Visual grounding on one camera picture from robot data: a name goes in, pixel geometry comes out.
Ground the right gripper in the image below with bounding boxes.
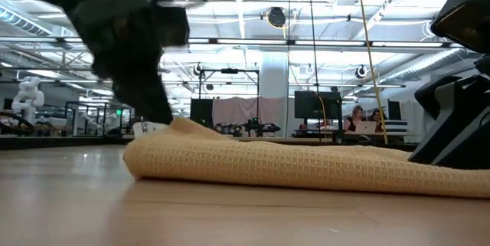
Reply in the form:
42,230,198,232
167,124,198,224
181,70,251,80
407,0,490,165

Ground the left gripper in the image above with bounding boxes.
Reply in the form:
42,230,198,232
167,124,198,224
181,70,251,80
32,0,174,125

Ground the orange waffle-weave towel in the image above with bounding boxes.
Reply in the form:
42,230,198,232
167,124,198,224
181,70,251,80
122,116,490,200

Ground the black white striped box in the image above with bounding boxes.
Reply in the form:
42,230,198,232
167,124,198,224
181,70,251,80
384,119,409,134

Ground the black upright panel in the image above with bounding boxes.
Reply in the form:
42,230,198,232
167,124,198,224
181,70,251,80
189,97,214,129

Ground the small black monitor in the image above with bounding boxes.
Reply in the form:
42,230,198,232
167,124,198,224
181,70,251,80
387,99,403,121

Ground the person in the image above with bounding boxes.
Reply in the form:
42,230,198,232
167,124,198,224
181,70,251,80
368,107,388,133
344,105,365,132

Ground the silver laptop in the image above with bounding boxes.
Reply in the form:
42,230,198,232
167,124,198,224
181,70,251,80
353,120,377,135

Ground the pink curtain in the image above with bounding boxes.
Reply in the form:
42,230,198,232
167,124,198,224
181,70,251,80
212,96,296,128

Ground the black monitor on stand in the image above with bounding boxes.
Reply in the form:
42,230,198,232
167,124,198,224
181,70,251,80
293,90,344,142

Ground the black camera rig frame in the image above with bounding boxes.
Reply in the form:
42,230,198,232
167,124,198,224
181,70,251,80
197,67,261,136

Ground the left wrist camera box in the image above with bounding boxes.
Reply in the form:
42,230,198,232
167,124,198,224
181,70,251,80
147,3,191,48

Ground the yellow hanging cable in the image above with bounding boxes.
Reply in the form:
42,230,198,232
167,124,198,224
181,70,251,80
355,0,390,145

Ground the black hanging cable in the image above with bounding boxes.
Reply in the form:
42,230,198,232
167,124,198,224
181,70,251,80
307,0,323,143

